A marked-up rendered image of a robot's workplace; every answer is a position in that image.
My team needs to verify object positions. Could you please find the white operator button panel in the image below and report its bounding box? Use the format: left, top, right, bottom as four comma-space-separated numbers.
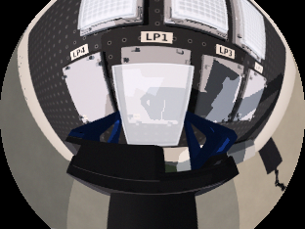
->
227, 128, 263, 164

